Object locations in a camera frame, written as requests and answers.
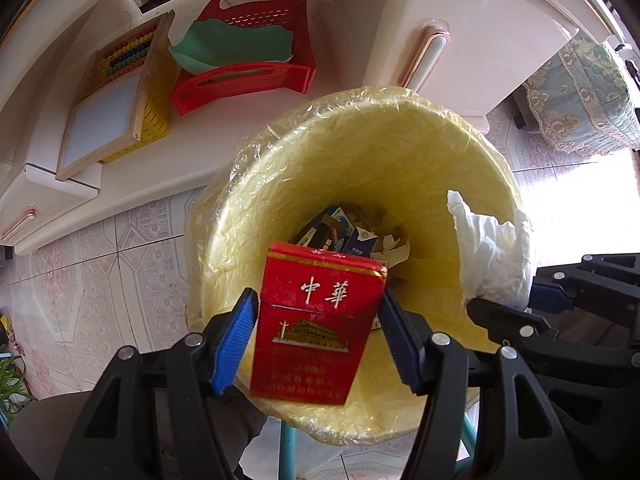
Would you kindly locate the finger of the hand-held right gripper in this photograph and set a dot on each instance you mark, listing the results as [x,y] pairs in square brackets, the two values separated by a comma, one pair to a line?
[550,296]
[505,317]

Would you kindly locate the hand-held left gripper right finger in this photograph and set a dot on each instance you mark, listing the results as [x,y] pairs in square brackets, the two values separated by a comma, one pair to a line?
[397,340]

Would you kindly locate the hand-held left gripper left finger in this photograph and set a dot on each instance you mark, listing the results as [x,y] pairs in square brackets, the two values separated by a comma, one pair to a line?
[232,345]

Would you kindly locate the white tissue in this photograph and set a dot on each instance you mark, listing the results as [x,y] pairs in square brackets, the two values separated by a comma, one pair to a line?
[490,250]

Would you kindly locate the red cigarette pack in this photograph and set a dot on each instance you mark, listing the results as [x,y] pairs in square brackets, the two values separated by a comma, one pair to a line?
[310,340]

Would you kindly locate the light blue cardboard box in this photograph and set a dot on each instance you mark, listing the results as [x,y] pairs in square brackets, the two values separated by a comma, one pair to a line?
[336,222]

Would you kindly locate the bin with yellow bag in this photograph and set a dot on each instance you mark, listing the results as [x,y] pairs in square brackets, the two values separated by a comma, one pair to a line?
[350,160]

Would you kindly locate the crumpled paper scraps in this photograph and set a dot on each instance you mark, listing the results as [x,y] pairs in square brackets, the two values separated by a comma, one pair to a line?
[392,247]

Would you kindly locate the green potted plant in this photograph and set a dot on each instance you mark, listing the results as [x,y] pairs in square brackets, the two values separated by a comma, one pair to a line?
[12,382]

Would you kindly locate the wooden abacus board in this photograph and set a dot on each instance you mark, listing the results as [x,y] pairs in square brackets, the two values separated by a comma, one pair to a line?
[100,125]

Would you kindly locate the red plastic basket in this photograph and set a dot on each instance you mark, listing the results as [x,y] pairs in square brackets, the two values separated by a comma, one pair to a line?
[240,80]

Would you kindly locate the green plastic dish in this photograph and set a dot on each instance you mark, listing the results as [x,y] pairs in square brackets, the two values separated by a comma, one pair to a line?
[225,45]

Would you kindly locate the white coffee table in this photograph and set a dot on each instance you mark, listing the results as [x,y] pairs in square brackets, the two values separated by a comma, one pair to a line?
[350,35]

